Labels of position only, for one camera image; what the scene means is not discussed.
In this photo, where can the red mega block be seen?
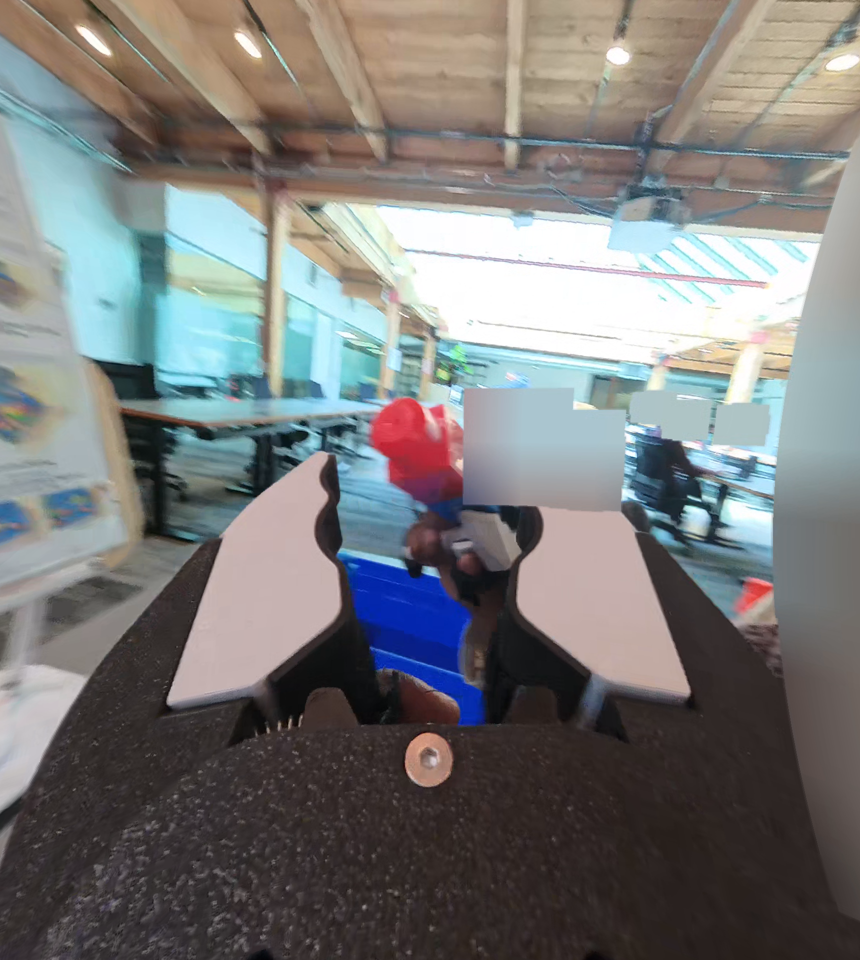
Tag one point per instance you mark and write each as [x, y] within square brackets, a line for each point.
[415, 442]

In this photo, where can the blue plastic bin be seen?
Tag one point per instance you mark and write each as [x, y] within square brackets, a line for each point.
[407, 600]

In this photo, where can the black office chair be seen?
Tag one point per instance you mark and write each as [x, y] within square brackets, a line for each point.
[662, 472]

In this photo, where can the round ceiling light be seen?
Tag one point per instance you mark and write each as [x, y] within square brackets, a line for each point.
[842, 62]
[248, 43]
[92, 39]
[617, 55]

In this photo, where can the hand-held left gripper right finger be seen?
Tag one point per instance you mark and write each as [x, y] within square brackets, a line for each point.
[602, 600]

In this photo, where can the orange cone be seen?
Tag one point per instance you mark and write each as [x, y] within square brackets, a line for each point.
[752, 596]

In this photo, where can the person's right hand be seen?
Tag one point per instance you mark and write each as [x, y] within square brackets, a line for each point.
[426, 544]

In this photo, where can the white ceiling mounted box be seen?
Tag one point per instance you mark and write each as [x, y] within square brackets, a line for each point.
[647, 221]

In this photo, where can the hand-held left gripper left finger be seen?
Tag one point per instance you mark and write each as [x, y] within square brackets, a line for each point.
[250, 600]

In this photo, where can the printed instruction sheet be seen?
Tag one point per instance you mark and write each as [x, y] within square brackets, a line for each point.
[2, 337]

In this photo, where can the blue mega block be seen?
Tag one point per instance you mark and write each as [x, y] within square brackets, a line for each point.
[445, 511]

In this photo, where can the person's leopard print clothing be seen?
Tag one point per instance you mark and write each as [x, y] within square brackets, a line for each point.
[760, 645]

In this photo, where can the wooden top office desk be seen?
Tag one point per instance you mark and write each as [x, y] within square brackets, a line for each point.
[250, 412]

